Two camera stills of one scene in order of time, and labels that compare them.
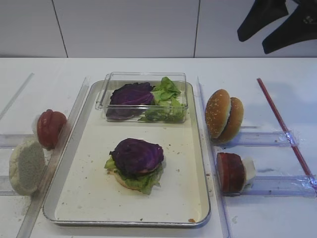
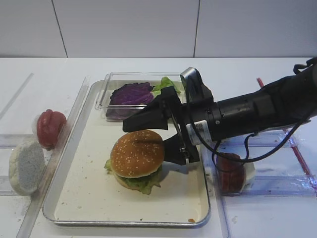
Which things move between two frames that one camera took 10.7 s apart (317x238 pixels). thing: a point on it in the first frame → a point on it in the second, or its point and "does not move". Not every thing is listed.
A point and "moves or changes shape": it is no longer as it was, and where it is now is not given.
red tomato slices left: (50, 125) does not move
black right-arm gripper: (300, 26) → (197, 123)
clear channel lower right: (292, 186) does not move
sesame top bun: (217, 112) moves or changes shape
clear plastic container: (144, 97) does not move
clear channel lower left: (6, 188) does not move
